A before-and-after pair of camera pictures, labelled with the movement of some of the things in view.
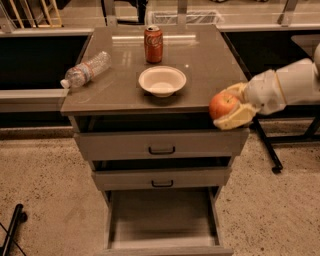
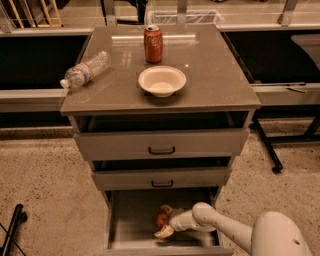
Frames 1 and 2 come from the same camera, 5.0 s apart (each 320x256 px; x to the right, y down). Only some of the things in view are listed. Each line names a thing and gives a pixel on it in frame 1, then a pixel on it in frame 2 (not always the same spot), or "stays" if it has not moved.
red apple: (221, 104) → (162, 220)
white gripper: (264, 91) → (175, 221)
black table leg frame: (292, 111) stays
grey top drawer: (161, 144) stays
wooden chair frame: (57, 23) stays
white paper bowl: (162, 80) stays
